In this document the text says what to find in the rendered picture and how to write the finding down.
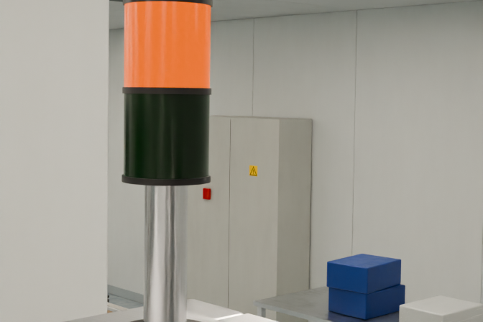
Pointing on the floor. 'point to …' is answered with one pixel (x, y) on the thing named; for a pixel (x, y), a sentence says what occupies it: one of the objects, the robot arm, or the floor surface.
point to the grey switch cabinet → (251, 214)
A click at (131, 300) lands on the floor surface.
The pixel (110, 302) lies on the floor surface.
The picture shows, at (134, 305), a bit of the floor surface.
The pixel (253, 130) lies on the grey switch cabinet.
